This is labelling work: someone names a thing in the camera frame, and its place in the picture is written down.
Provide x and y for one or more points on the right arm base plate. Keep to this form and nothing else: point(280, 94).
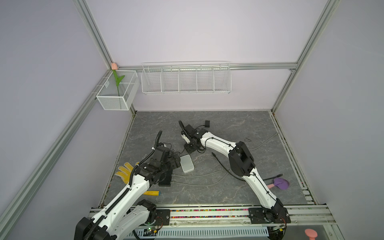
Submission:
point(276, 215)

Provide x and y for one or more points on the white wire basket long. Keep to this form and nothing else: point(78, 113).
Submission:
point(187, 78)

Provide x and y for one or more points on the black network switch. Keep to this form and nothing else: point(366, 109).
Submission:
point(166, 178)

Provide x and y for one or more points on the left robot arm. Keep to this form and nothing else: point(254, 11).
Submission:
point(125, 212)

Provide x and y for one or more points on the white mesh basket small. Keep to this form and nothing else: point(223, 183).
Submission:
point(108, 95)

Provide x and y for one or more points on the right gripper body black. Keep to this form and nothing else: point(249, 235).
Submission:
point(190, 147)

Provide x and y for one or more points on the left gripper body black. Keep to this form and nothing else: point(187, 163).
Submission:
point(174, 162)

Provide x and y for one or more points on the pink purple toy shovel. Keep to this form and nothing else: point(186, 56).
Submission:
point(279, 183)

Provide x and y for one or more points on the blue yellow toy rake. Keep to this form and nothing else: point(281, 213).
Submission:
point(152, 193)

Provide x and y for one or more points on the yellow work glove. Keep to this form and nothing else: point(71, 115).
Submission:
point(124, 172)

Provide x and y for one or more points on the black power cord tangled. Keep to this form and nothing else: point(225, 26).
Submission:
point(180, 150)

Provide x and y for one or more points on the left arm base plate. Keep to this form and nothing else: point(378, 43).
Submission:
point(162, 217)

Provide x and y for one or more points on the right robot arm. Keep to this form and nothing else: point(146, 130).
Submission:
point(242, 164)

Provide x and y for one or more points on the artificial tulip flower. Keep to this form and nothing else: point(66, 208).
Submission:
point(118, 79)

